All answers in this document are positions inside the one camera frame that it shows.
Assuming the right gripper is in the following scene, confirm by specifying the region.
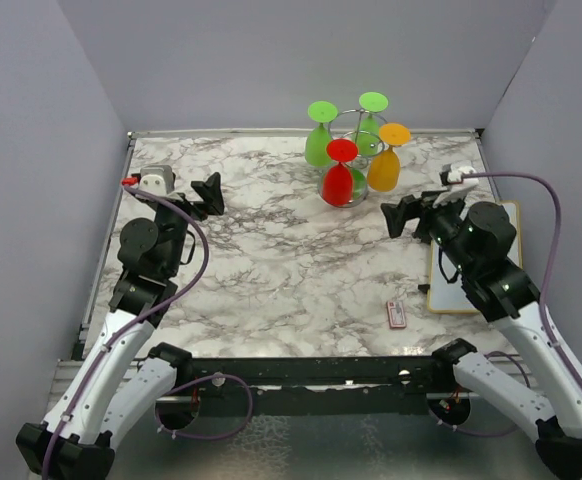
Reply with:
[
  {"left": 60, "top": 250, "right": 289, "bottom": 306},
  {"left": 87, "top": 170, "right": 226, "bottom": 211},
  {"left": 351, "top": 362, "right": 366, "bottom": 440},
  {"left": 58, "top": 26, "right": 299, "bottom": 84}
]
[{"left": 381, "top": 185, "right": 475, "bottom": 274}]

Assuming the red wine glass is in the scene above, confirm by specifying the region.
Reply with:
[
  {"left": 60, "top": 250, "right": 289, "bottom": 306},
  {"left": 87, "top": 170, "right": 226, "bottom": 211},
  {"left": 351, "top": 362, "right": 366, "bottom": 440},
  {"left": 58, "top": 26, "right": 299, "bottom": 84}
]
[{"left": 322, "top": 138, "right": 358, "bottom": 206}]

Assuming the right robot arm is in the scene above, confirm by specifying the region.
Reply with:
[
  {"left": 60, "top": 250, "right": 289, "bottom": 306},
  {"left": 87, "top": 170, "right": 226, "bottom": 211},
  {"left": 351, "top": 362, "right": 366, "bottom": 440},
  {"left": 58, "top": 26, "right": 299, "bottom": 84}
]
[{"left": 381, "top": 191, "right": 582, "bottom": 479}]

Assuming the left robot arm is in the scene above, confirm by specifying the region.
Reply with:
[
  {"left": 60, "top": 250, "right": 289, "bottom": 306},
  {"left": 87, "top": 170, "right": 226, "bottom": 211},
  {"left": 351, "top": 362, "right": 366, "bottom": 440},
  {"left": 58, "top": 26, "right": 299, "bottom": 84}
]
[{"left": 16, "top": 166, "right": 225, "bottom": 479}]

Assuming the orange wine glass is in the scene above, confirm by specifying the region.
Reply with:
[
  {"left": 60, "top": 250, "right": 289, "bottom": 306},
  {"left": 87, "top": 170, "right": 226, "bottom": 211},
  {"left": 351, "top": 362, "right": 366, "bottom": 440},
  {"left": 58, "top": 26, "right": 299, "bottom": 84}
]
[{"left": 367, "top": 123, "right": 411, "bottom": 192}]

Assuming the rear green wine glass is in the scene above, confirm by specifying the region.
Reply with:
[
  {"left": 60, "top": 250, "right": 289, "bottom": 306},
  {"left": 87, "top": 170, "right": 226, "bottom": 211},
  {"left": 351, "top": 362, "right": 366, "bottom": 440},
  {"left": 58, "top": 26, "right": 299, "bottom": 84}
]
[{"left": 351, "top": 92, "right": 389, "bottom": 157}]

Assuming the green wine glass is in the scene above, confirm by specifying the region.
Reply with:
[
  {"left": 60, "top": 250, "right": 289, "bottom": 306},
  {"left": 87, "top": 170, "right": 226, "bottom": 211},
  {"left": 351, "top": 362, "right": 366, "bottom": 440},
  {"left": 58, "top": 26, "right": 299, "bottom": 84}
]
[
  {"left": 305, "top": 101, "right": 338, "bottom": 167},
  {"left": 351, "top": 92, "right": 389, "bottom": 157}
]

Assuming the chrome wine glass rack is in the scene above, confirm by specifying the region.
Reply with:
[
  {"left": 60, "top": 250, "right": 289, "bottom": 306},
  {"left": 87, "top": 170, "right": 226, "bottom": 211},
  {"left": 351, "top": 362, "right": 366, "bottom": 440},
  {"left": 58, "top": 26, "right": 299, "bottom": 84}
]
[{"left": 327, "top": 107, "right": 387, "bottom": 208}]

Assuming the left green wine glass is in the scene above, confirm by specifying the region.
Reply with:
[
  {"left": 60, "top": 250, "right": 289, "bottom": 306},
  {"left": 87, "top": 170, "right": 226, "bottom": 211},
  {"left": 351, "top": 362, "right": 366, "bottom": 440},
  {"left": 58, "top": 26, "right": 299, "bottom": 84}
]
[{"left": 305, "top": 101, "right": 338, "bottom": 167}]

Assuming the small whiteboard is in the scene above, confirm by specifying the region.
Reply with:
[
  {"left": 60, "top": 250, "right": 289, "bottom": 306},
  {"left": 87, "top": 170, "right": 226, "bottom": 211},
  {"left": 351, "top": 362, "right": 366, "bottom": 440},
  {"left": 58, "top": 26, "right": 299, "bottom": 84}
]
[{"left": 417, "top": 200, "right": 523, "bottom": 315}]

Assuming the red white eraser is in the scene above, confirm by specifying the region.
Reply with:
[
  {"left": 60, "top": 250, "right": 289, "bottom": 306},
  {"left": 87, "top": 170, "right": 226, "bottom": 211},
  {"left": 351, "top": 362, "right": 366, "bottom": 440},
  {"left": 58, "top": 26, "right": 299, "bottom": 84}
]
[{"left": 386, "top": 301, "right": 407, "bottom": 329}]

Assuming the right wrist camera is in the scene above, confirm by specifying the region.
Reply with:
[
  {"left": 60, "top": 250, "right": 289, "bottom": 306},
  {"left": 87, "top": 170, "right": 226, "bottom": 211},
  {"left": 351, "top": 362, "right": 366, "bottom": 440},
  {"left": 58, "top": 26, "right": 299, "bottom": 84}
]
[{"left": 433, "top": 165, "right": 479, "bottom": 208}]

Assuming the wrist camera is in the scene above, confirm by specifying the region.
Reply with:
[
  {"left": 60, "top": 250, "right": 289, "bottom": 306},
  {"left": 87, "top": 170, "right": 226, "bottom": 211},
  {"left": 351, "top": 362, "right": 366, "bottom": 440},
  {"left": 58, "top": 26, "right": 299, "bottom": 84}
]
[
  {"left": 121, "top": 165, "right": 175, "bottom": 197},
  {"left": 433, "top": 165, "right": 479, "bottom": 208}
]

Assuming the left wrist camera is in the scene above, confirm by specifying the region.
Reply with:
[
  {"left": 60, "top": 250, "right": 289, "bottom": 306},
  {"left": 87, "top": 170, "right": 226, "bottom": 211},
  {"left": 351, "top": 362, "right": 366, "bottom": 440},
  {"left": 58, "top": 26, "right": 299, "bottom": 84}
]
[{"left": 121, "top": 165, "right": 175, "bottom": 197}]

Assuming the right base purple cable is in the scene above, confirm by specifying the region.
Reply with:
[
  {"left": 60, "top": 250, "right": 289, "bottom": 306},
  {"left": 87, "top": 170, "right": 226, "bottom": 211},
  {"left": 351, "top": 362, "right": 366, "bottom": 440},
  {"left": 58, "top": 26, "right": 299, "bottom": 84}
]
[{"left": 435, "top": 349, "right": 531, "bottom": 439}]

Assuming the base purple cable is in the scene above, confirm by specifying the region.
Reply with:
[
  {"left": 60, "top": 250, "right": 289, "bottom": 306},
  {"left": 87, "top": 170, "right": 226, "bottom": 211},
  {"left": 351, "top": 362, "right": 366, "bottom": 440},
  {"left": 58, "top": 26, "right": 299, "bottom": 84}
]
[
  {"left": 435, "top": 349, "right": 531, "bottom": 439},
  {"left": 154, "top": 372, "right": 254, "bottom": 442}
]

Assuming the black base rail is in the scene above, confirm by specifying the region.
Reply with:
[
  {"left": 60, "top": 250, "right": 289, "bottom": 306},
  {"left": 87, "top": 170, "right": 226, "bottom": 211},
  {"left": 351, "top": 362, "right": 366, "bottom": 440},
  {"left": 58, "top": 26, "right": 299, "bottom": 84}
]
[{"left": 145, "top": 341, "right": 477, "bottom": 417}]

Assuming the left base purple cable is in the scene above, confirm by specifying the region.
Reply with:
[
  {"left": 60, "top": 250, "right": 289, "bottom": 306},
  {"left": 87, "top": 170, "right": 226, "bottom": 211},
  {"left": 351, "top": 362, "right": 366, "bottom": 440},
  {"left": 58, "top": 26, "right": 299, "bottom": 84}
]
[{"left": 154, "top": 372, "right": 254, "bottom": 442}]

